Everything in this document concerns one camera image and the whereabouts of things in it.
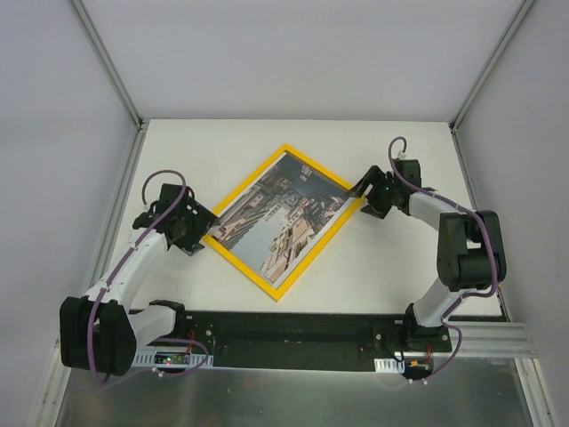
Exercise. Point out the right white cable duct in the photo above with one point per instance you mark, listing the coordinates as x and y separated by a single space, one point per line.
389 366

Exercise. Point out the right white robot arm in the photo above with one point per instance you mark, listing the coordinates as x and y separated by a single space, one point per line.
470 258

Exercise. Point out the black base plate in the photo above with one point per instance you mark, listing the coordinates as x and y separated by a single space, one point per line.
300 341

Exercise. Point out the aluminium corner post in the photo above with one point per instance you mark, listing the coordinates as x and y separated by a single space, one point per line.
515 23
100 50

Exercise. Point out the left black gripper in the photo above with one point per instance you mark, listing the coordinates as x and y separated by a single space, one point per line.
198 223

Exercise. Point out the left white cable duct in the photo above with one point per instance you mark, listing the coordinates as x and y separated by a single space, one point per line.
170 359

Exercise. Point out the aluminium front rail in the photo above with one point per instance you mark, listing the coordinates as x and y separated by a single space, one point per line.
496 340

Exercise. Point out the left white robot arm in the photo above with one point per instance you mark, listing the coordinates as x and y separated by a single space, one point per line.
98 331

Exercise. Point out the right aluminium corner post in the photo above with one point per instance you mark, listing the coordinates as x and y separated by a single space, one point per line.
515 23

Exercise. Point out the white cable duct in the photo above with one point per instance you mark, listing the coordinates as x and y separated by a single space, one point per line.
389 366
170 359

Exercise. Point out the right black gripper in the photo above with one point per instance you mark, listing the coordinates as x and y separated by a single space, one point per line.
375 192

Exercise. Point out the street photo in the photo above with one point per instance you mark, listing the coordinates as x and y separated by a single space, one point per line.
284 213

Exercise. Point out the left aluminium corner post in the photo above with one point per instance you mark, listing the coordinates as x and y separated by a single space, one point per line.
100 50

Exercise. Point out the yellow wooden picture frame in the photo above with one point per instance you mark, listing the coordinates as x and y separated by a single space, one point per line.
249 271

